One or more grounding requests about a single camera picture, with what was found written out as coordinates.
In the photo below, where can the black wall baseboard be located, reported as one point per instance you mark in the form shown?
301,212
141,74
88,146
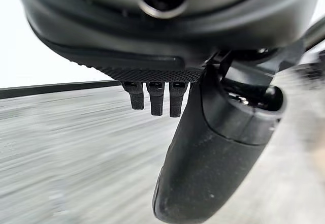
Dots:
58,89

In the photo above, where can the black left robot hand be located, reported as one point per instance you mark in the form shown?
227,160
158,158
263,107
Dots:
162,43

